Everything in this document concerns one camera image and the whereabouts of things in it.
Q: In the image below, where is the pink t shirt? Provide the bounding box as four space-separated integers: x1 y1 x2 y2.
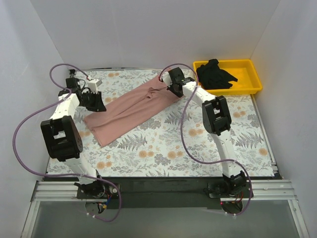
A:
84 76 179 147

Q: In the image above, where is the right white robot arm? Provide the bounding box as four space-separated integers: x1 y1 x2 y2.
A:
159 67 248 197

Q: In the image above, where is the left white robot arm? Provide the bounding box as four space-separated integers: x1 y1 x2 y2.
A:
41 76 106 198

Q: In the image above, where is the black t shirt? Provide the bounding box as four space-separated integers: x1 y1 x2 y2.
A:
196 59 238 90

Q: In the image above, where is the floral table mat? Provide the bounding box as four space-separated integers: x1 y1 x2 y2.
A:
46 68 275 178

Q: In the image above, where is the yellow plastic bin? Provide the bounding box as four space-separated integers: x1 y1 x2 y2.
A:
193 59 263 96

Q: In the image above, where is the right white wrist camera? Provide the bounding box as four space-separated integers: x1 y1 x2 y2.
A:
158 71 172 87

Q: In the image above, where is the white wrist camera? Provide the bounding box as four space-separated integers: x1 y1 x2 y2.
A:
158 71 172 87
87 77 102 94

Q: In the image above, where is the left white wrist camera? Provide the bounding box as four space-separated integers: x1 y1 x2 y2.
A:
87 77 102 94

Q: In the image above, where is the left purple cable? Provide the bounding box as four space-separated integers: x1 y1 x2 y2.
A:
12 63 122 223

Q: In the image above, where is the purple cable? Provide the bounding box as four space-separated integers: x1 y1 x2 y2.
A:
158 63 255 219
12 63 122 223

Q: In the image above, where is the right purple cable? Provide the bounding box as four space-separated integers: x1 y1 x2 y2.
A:
158 63 255 219

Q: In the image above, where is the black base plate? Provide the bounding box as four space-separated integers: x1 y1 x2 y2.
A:
76 177 253 209

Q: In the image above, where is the aluminium frame rail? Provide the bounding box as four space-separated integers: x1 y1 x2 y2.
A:
22 178 309 238

